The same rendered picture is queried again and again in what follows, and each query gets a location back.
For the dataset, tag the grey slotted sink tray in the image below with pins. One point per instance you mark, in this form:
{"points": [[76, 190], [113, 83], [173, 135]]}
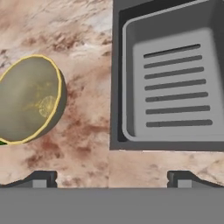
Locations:
{"points": [[175, 84]]}

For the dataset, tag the olive bowl with yellow rim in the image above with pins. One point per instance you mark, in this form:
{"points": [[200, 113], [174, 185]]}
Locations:
{"points": [[27, 99]]}

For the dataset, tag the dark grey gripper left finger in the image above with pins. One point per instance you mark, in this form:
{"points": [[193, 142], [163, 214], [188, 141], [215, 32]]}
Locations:
{"points": [[40, 179]]}

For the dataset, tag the dark grey sink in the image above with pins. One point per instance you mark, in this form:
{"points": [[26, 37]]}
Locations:
{"points": [[116, 87]]}

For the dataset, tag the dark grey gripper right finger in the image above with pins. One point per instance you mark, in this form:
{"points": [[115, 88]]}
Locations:
{"points": [[182, 178]]}

